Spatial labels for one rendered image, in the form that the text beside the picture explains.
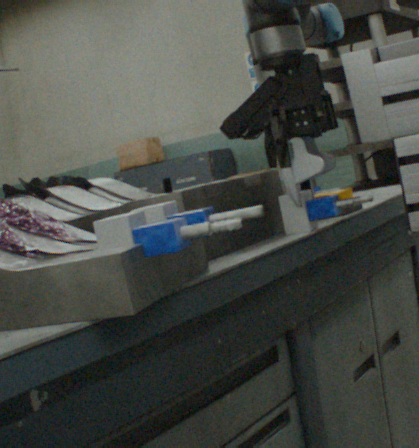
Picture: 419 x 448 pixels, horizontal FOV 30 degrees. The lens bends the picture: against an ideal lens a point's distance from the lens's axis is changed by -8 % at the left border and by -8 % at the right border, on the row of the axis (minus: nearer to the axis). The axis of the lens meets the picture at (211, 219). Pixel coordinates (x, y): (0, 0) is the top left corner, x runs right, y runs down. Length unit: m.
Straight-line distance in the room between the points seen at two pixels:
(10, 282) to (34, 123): 9.45
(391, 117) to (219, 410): 0.44
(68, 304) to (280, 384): 0.48
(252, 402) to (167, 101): 7.92
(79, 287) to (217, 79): 7.88
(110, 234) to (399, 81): 0.31
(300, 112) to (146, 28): 7.98
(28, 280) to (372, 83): 0.37
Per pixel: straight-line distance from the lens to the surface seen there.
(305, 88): 1.12
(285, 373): 1.14
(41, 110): 10.09
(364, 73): 0.76
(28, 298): 0.73
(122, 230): 0.75
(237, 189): 1.09
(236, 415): 1.03
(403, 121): 0.75
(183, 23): 8.80
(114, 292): 0.70
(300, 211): 1.12
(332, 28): 1.46
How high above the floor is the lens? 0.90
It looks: 3 degrees down
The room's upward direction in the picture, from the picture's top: 12 degrees counter-clockwise
